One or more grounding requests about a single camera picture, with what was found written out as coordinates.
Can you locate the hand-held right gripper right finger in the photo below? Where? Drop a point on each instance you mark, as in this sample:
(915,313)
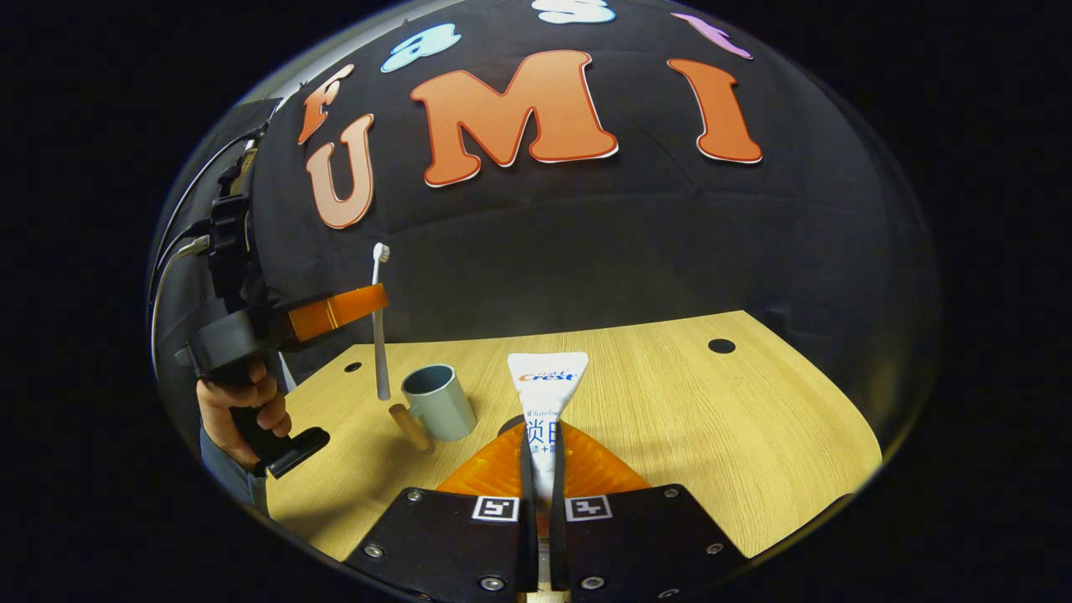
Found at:
(645,536)

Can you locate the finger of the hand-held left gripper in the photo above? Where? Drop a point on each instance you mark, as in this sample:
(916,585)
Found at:
(335,311)

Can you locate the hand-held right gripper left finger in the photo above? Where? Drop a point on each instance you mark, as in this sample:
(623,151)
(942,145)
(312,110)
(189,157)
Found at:
(444,536)

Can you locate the white toothbrush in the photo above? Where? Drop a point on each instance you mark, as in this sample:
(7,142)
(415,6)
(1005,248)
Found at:
(380,335)

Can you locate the light blue cup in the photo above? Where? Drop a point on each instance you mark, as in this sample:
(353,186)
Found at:
(440,406)

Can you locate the white toothpaste tube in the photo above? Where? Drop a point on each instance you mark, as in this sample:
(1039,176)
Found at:
(546,394)

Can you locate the black backdrop cloth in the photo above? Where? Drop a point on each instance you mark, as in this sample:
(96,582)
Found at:
(628,243)

